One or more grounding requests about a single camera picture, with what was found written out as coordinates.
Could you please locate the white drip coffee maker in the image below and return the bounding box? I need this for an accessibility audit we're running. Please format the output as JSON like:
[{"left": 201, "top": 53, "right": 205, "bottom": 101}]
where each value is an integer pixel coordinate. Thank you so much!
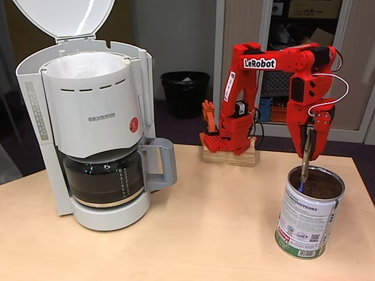
[{"left": 11, "top": 0, "right": 155, "bottom": 232}]

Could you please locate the brown cardboard box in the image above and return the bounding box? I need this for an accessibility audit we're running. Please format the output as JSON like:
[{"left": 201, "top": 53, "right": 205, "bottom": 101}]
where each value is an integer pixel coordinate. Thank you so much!
[{"left": 288, "top": 0, "right": 343, "bottom": 19}]

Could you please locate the grey perforated crate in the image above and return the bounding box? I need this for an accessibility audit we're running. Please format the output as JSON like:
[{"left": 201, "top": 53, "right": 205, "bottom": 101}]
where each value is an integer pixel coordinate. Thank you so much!
[{"left": 260, "top": 70, "right": 291, "bottom": 97}]

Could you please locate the white green coffee tin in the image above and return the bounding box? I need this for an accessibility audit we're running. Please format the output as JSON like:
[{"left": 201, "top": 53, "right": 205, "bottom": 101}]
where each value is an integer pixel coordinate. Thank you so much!
[{"left": 274, "top": 165, "right": 346, "bottom": 261}]

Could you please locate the grey sliding-door cabinet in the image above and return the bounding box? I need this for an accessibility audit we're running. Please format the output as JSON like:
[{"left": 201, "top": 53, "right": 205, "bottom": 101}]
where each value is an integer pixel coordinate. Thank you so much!
[{"left": 215, "top": 0, "right": 375, "bottom": 144}]

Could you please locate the glass carafe grey handle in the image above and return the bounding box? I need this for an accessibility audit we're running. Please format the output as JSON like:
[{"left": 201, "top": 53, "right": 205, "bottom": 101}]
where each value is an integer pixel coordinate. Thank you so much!
[{"left": 63, "top": 138, "right": 178, "bottom": 209}]

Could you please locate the wooden base block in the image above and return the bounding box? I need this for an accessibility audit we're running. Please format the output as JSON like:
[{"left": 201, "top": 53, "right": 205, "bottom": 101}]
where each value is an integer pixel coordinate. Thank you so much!
[{"left": 202, "top": 136, "right": 258, "bottom": 167}]

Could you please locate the cardboard box pink mark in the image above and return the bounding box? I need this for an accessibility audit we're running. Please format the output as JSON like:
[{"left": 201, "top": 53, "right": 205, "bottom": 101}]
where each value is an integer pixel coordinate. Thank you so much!
[{"left": 310, "top": 28, "right": 335, "bottom": 46}]

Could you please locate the orange printed clamp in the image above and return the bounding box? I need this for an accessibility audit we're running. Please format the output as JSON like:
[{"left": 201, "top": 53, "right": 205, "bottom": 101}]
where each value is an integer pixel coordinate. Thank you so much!
[{"left": 201, "top": 99, "right": 219, "bottom": 135}]

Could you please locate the small blue crate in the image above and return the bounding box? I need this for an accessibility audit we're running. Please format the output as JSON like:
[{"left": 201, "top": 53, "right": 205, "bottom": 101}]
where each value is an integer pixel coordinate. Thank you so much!
[{"left": 259, "top": 98, "right": 273, "bottom": 122}]

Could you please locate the blue measuring scoop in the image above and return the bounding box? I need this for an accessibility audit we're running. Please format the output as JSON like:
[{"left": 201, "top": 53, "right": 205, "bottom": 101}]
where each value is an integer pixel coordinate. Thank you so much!
[{"left": 298, "top": 125, "right": 313, "bottom": 191}]

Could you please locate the black power cable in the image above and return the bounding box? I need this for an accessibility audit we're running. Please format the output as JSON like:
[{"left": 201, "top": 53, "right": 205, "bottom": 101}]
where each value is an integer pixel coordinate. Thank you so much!
[{"left": 251, "top": 108, "right": 266, "bottom": 150}]

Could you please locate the orange crate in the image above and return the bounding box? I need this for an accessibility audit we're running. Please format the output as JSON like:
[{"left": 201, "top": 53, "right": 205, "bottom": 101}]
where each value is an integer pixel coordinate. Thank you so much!
[{"left": 271, "top": 107, "right": 289, "bottom": 122}]

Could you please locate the white paper coffee filter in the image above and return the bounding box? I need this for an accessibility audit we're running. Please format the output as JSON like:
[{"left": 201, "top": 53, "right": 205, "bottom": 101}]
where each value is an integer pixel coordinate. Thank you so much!
[{"left": 46, "top": 52, "right": 129, "bottom": 80}]

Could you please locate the black trash bin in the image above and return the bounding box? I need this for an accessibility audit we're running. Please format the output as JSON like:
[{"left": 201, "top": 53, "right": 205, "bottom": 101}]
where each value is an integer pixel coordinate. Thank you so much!
[{"left": 160, "top": 71, "right": 211, "bottom": 119}]

